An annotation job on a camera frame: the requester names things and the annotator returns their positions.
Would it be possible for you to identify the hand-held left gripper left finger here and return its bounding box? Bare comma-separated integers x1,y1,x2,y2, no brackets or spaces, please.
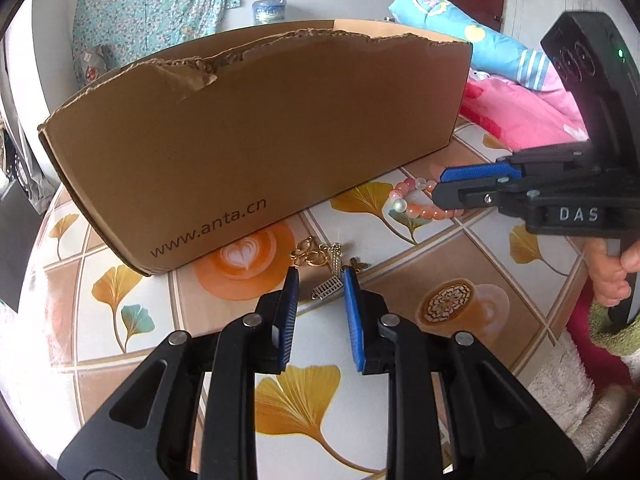
57,266,301,480

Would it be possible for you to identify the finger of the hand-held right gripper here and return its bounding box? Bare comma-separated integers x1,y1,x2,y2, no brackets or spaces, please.
440,142,606,183
431,167,613,211

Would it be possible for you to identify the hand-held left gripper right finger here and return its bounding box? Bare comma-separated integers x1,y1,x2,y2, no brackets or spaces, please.
341,266,586,480

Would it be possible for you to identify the pink and orange bead bracelet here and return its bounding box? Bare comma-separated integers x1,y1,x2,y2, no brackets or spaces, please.
387,176,468,223

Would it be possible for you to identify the brown cardboard box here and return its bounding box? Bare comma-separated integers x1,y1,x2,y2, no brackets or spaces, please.
37,19,473,277

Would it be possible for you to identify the person's right hand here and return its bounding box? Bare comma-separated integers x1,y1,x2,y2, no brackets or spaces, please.
586,237,638,308

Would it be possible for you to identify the pink flower blanket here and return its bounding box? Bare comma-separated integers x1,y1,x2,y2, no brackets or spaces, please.
459,70,598,153

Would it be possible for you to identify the leaf and coffee patterned tablecloth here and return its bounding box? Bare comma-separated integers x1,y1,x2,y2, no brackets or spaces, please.
25,120,601,480

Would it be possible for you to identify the blue cartoon pillow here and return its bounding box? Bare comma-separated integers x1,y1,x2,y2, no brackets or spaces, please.
389,0,556,92

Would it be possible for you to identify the red cloth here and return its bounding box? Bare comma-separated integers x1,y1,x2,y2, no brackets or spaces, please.
565,280,633,388

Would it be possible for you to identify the green fluffy cloth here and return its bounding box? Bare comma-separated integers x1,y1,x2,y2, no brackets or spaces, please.
589,300,640,361

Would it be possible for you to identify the blue water jug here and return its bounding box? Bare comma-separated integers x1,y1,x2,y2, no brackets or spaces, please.
251,0,288,26

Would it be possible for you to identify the grey cushion with red flowers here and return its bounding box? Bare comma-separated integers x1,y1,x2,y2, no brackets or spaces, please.
75,44,108,86

